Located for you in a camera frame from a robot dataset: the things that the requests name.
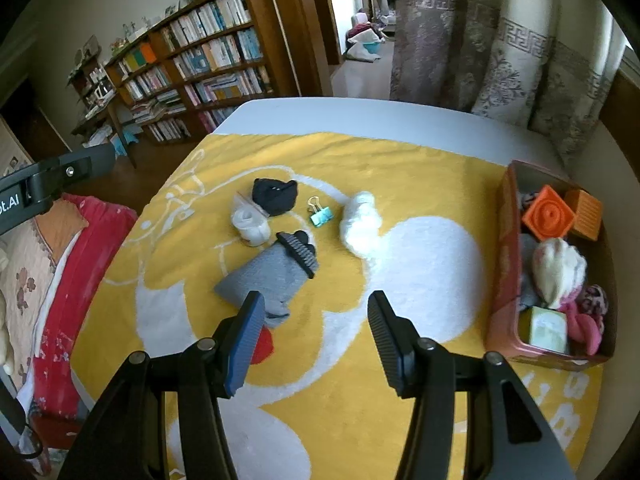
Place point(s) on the grey sock with black cuff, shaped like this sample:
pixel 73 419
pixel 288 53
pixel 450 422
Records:
pixel 527 265
pixel 265 277

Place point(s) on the wooden bookshelf with books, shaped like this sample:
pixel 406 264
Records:
pixel 210 55

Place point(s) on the beige floral pillow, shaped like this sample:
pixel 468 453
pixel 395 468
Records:
pixel 30 270

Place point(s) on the pale yellow small carton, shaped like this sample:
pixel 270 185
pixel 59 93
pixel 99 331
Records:
pixel 547 330

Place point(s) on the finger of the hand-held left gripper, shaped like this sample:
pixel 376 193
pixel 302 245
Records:
pixel 75 170

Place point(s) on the orange embossed square block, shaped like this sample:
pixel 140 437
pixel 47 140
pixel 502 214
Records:
pixel 547 215

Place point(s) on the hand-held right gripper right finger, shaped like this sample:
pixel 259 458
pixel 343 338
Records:
pixel 387 340

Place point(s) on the plain pink sock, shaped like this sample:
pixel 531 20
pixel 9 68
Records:
pixel 585 330

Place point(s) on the shallow cardboard box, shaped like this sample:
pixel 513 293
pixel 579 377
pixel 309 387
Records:
pixel 502 270

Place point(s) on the wooden door frame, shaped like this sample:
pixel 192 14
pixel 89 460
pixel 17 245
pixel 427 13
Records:
pixel 300 25

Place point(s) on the cream sock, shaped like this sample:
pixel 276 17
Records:
pixel 557 270

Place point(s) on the orange ribbed cube block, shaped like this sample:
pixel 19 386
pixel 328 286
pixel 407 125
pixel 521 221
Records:
pixel 584 215

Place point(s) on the red round item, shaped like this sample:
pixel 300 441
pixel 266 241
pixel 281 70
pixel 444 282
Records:
pixel 264 347

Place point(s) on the wooden headboard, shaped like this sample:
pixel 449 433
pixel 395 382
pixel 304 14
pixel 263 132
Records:
pixel 622 110

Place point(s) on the red quilt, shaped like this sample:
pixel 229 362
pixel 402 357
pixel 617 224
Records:
pixel 65 310

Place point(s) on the teal binder clip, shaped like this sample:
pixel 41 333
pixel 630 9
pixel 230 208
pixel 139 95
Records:
pixel 320 212

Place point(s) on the white fluffy sock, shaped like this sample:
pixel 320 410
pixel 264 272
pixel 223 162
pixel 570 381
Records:
pixel 361 225

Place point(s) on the patterned beige curtain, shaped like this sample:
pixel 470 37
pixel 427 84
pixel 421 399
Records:
pixel 500 50

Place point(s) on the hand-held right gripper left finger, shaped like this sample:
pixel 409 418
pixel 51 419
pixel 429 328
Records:
pixel 245 345

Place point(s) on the pale grey bed mattress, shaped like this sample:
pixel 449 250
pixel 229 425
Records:
pixel 375 117

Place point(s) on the black rolled sock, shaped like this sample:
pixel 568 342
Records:
pixel 274 195

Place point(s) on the pile of laundry in hallway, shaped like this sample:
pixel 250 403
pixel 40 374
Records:
pixel 364 42

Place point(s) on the pink leopard print sock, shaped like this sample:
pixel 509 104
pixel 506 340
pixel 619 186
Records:
pixel 596 301

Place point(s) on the yellow printed blanket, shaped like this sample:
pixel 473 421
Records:
pixel 425 260

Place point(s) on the dark wooden side rack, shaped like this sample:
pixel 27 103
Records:
pixel 92 90

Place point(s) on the white rolled sock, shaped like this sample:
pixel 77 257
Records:
pixel 250 225

